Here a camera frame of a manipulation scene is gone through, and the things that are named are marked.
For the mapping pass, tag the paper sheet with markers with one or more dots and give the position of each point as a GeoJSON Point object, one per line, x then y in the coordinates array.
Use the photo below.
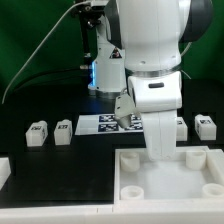
{"type": "Point", "coordinates": [105, 124]}

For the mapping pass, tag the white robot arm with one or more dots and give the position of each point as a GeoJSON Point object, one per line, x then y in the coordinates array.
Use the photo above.
{"type": "Point", "coordinates": [150, 32]}

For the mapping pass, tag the white left obstacle block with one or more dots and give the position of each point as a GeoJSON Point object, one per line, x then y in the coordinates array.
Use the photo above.
{"type": "Point", "coordinates": [5, 171]}

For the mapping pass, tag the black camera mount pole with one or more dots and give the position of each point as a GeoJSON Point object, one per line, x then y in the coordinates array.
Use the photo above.
{"type": "Point", "coordinates": [88, 18]}

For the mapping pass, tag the white square tabletop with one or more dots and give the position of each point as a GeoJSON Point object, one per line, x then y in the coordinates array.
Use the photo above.
{"type": "Point", "coordinates": [185, 177]}

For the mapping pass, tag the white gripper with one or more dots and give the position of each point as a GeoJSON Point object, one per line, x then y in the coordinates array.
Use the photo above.
{"type": "Point", "coordinates": [157, 100]}

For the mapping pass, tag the white right obstacle block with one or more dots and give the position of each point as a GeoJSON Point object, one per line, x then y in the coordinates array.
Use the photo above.
{"type": "Point", "coordinates": [215, 163]}

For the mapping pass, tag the white obstacle block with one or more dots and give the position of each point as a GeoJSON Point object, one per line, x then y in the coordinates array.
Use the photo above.
{"type": "Point", "coordinates": [5, 171]}
{"type": "Point", "coordinates": [215, 163]}

